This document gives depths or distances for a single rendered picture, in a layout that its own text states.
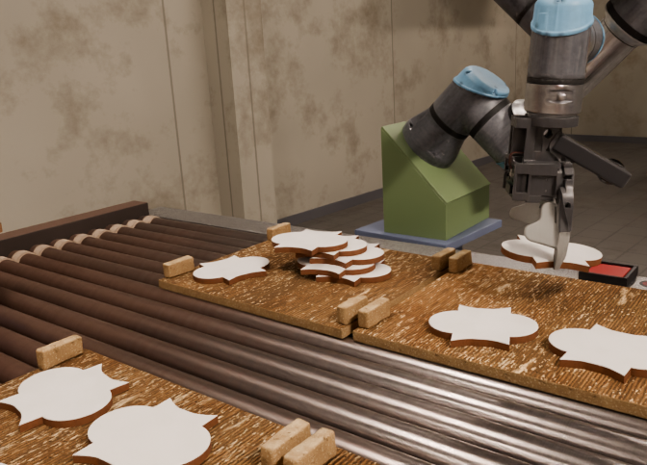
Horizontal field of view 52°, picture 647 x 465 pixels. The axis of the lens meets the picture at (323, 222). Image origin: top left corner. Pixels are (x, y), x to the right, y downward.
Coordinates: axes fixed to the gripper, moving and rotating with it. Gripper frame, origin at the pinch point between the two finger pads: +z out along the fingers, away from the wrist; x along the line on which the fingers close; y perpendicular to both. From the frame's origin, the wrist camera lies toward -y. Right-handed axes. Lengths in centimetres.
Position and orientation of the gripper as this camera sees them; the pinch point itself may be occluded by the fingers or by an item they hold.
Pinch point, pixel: (551, 251)
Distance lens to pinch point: 102.2
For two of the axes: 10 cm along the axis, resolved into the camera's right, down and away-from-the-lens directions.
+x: -0.7, 2.9, -9.5
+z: -0.1, 9.6, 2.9
